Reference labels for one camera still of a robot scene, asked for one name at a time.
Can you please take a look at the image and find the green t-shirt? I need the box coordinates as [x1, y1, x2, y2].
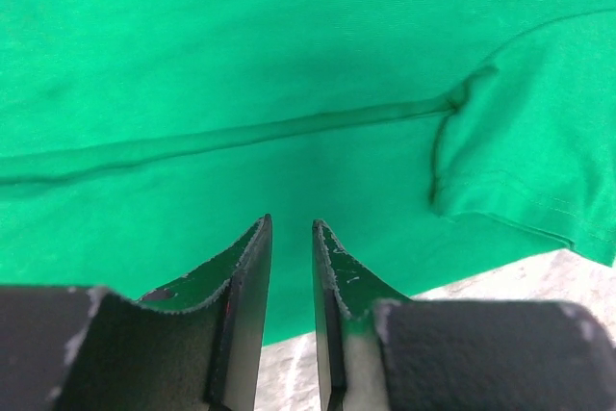
[1, 0, 615, 343]

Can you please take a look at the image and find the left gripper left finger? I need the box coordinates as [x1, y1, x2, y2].
[57, 216, 272, 410]

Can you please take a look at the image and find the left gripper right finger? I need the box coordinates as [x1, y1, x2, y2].
[312, 219, 409, 411]

